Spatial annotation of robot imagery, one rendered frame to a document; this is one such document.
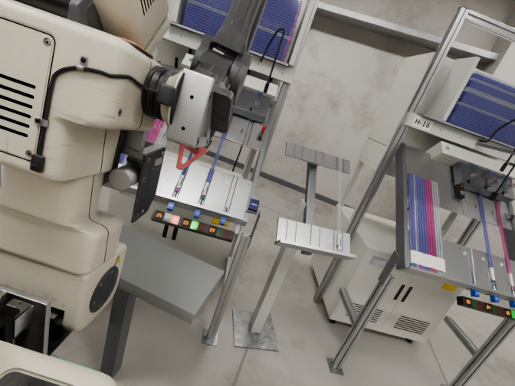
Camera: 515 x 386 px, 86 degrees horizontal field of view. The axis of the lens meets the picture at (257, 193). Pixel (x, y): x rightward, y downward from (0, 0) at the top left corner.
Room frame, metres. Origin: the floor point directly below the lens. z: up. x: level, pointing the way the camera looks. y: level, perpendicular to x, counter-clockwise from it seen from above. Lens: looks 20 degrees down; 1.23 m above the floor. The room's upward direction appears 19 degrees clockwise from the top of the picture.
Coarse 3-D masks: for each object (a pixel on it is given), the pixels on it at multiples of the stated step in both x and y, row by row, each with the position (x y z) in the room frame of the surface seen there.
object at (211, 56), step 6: (204, 54) 0.55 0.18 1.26; (210, 54) 0.56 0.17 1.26; (216, 54) 0.58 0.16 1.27; (222, 54) 0.60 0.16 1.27; (198, 60) 0.54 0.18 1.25; (204, 60) 0.54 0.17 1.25; (210, 60) 0.55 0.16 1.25; (216, 60) 0.56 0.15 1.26; (222, 60) 0.58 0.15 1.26; (228, 60) 0.59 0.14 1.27; (234, 60) 0.60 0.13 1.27; (222, 66) 0.55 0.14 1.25; (228, 66) 0.56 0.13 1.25; (228, 72) 0.57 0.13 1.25
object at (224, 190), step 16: (176, 160) 1.15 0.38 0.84; (160, 176) 1.08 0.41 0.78; (176, 176) 1.10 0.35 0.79; (192, 176) 1.13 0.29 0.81; (224, 176) 1.18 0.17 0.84; (160, 192) 1.03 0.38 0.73; (192, 192) 1.08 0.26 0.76; (208, 192) 1.10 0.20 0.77; (224, 192) 1.12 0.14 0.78; (240, 192) 1.15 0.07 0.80; (224, 208) 1.07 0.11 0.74; (240, 208) 1.10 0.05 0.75
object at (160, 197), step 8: (104, 184) 1.00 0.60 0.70; (128, 192) 1.02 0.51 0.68; (160, 200) 1.03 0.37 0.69; (168, 200) 1.02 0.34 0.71; (176, 200) 1.01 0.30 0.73; (184, 200) 1.02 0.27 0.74; (184, 208) 1.06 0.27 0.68; (192, 208) 1.04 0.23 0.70; (200, 208) 1.03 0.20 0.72; (208, 208) 1.03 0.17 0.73; (216, 216) 1.06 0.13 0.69; (224, 216) 1.05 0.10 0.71; (232, 216) 1.04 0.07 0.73
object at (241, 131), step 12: (240, 120) 1.42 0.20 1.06; (252, 120) 1.44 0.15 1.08; (264, 120) 1.47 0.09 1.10; (216, 132) 1.32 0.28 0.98; (228, 132) 1.34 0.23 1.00; (240, 132) 1.37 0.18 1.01; (252, 132) 1.39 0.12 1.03; (264, 132) 1.42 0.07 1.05; (240, 144) 1.33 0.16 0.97; (252, 144) 1.34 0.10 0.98
